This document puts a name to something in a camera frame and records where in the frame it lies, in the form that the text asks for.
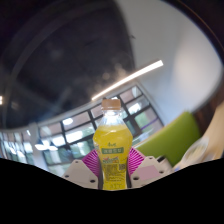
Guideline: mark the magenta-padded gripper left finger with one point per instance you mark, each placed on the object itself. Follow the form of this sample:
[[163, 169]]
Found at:
[[80, 173]]

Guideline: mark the long linear ceiling light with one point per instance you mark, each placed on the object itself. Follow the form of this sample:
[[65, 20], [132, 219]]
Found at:
[[130, 79]]

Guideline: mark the large dark-framed gridded window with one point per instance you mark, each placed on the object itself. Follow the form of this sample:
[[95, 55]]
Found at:
[[73, 136]]

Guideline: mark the yellow drink bottle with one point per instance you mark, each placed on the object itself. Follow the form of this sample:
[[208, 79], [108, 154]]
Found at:
[[112, 140]]

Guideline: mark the green upholstered bench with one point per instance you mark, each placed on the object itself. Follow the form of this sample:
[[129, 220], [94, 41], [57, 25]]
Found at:
[[173, 136]]

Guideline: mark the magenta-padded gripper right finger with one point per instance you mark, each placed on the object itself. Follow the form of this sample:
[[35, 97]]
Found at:
[[148, 171]]

